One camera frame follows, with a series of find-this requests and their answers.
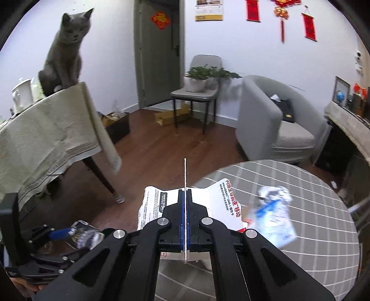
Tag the white metal stand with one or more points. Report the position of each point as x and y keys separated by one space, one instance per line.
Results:
x=357 y=207

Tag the black storage box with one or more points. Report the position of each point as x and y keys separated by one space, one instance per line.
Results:
x=118 y=130

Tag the potted plant large white pot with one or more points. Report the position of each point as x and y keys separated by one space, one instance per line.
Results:
x=195 y=84

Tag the round table, grey checked cloth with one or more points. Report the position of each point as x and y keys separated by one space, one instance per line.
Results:
x=312 y=225

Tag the red hanging scroll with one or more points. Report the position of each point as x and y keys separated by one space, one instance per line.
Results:
x=253 y=11
x=309 y=27

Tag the white cardboard package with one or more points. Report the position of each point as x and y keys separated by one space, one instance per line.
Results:
x=219 y=196

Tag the grey dining chair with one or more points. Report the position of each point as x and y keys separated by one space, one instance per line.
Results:
x=206 y=61

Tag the trailing plant small pot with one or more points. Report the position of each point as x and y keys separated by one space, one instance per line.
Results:
x=228 y=74

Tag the dark wooden table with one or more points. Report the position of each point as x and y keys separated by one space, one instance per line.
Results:
x=101 y=176

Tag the table with beige cloth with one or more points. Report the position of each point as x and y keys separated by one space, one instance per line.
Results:
x=49 y=136

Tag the small red flags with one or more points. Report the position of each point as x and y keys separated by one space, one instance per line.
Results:
x=360 y=89

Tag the white kettle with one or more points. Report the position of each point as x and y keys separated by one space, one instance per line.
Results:
x=21 y=95

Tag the white tissue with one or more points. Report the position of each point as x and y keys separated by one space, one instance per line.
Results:
x=275 y=97

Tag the clear plastic wrapper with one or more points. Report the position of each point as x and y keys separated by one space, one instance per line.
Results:
x=86 y=236

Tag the person's left hand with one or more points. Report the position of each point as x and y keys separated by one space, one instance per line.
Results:
x=29 y=288

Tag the small blue globe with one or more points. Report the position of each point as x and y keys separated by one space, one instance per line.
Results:
x=341 y=97

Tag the grey door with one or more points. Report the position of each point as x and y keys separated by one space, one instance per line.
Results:
x=159 y=72

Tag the blue white plastic wrapper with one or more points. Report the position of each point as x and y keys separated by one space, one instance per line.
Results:
x=274 y=225

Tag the grey armchair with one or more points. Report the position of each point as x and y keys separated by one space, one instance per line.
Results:
x=260 y=115

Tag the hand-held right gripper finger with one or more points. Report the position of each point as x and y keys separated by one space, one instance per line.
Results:
x=182 y=220
x=188 y=228

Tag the red knot wall ornament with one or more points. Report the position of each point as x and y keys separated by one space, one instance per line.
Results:
x=281 y=11

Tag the black bag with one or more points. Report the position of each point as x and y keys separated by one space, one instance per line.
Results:
x=286 y=111

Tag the wall calendar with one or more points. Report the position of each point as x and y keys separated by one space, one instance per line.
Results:
x=209 y=10

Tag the wooden speaker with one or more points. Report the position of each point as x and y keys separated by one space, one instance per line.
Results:
x=356 y=103

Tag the white wall adapter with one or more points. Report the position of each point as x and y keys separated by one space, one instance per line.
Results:
x=359 y=67

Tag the grey cat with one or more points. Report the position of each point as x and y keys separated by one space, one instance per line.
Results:
x=63 y=58

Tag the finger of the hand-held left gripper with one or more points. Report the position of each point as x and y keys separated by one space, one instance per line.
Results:
x=59 y=233
x=49 y=266

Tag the white security camera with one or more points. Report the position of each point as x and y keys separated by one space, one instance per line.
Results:
x=358 y=56

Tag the picture frame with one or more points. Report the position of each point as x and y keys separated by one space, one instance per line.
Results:
x=340 y=84

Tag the side counter with fringed cloth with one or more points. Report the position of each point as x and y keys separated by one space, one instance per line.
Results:
x=347 y=124

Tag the red diamond door decoration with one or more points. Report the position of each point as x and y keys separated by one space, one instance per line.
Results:
x=160 y=20

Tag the cardboard box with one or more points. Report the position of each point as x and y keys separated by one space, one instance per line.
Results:
x=167 y=118

